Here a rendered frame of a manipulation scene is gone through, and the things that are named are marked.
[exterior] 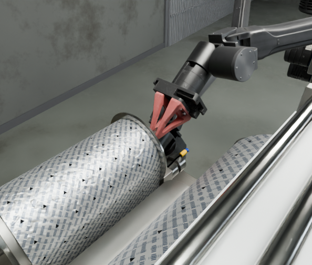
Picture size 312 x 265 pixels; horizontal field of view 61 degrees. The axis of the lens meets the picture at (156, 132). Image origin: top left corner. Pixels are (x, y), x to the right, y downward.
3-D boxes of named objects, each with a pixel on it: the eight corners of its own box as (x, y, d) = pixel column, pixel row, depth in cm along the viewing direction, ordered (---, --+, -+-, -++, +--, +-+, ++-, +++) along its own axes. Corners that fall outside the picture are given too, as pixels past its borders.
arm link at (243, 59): (229, 67, 60) (226, 26, 56) (277, 73, 51) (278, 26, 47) (190, 85, 55) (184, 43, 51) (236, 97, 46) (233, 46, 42)
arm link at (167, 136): (153, 118, 67) (168, 124, 63) (166, 133, 71) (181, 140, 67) (136, 140, 66) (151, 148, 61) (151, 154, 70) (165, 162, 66)
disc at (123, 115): (166, 194, 51) (168, 133, 41) (164, 196, 50) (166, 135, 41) (115, 158, 59) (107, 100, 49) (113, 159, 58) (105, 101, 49)
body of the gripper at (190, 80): (164, 100, 57) (182, 72, 58) (203, 118, 51) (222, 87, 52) (150, 84, 52) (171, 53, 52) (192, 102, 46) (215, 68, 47)
